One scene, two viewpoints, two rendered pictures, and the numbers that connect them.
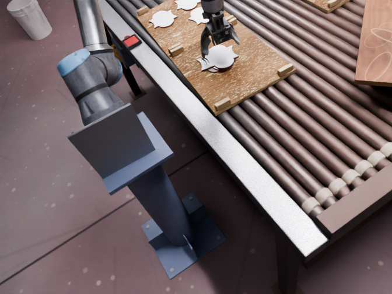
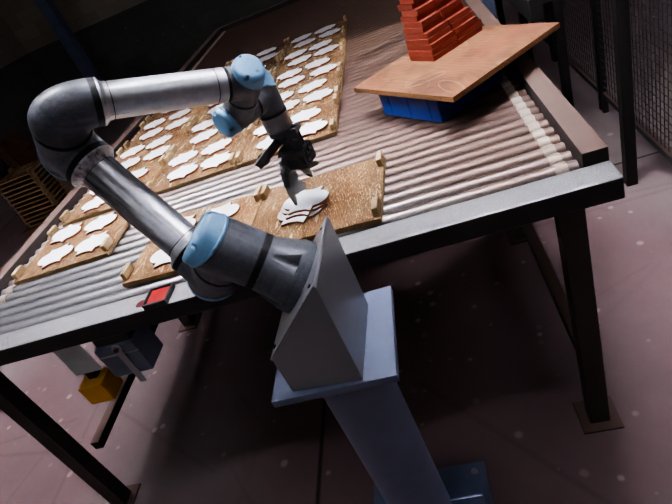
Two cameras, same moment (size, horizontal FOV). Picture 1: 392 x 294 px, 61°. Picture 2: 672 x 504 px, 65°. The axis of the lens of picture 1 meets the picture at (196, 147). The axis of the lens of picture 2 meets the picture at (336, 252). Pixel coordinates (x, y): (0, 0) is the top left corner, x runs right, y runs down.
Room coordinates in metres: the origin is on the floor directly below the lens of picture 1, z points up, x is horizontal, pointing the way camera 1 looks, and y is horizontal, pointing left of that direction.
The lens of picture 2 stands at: (0.31, 0.95, 1.64)
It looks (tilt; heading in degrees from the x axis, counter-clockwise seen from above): 33 degrees down; 302
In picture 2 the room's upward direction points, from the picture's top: 25 degrees counter-clockwise
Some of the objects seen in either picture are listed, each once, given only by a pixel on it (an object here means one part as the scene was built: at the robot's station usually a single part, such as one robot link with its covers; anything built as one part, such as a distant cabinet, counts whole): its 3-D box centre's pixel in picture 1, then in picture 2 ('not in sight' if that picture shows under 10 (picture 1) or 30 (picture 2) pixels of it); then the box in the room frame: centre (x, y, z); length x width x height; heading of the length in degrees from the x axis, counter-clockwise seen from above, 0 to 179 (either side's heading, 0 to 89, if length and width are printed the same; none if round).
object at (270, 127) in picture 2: (213, 1); (277, 121); (1.03, -0.22, 1.21); 0.08 x 0.08 x 0.05
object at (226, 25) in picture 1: (217, 23); (291, 147); (1.02, -0.22, 1.13); 0.09 x 0.08 x 0.12; 1
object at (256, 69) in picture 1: (227, 63); (317, 204); (1.03, -0.24, 0.93); 0.41 x 0.35 x 0.02; 11
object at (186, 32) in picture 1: (183, 19); (198, 236); (1.43, -0.16, 0.93); 0.41 x 0.35 x 0.02; 11
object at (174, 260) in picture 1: (160, 199); (392, 450); (0.84, 0.25, 0.44); 0.38 x 0.38 x 0.87; 15
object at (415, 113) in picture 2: not in sight; (438, 84); (0.74, -0.83, 0.97); 0.31 x 0.31 x 0.10; 54
